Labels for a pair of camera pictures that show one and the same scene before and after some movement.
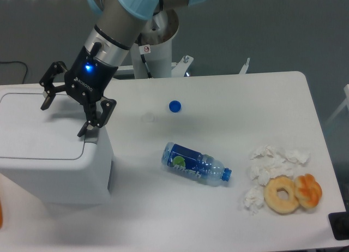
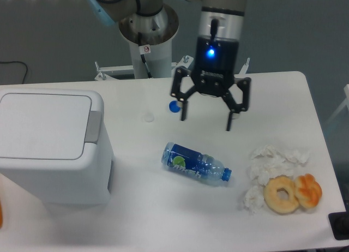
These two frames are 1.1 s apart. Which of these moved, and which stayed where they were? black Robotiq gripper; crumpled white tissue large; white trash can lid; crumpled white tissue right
Moved: black Robotiq gripper
Stayed: crumpled white tissue large; white trash can lid; crumpled white tissue right
